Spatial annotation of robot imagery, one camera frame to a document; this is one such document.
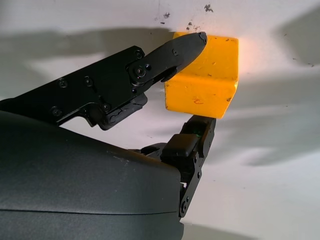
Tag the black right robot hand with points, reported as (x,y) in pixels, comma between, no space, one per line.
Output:
(75,180)

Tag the yellow block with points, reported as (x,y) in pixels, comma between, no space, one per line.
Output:
(207,87)

